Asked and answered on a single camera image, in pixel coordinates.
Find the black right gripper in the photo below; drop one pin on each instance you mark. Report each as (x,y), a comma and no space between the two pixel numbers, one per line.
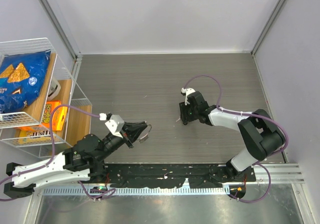
(184,116)

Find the white round device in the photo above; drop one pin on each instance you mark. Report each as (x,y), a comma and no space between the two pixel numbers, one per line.
(54,89)

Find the white wire shelf rack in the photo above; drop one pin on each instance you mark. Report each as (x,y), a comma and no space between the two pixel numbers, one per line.
(43,110)

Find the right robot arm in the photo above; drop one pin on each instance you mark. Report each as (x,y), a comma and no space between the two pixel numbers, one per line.
(260,134)

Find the orange candy box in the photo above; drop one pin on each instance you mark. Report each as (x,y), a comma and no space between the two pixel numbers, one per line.
(58,118)

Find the silver keyring with clips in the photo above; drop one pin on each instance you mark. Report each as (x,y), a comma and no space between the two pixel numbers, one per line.
(146,136)

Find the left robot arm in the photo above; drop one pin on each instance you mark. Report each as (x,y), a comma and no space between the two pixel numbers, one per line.
(84,162)

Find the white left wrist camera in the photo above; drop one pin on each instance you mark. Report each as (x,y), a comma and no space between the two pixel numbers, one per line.
(113,122)

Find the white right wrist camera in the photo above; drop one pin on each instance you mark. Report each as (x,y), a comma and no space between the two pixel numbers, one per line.
(186,91)

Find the aluminium frame rail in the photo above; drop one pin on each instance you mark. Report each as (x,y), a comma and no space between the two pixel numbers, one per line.
(53,11)

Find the blue chips bag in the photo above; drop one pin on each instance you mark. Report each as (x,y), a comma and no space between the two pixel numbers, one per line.
(21,79)

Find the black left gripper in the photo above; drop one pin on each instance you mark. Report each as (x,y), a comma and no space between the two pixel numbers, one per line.
(132,131)

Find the wooden shelf board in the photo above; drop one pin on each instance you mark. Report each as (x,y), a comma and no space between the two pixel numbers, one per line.
(77,124)

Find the yellow snack box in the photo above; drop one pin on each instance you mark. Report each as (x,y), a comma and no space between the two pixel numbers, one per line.
(27,136)

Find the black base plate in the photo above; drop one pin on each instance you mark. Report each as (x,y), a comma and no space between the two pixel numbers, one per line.
(173,175)

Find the white slotted cable duct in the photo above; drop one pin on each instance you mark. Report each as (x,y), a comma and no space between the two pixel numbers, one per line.
(182,191)

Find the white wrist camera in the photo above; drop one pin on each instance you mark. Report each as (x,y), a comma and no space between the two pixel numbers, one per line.
(113,122)
(186,91)

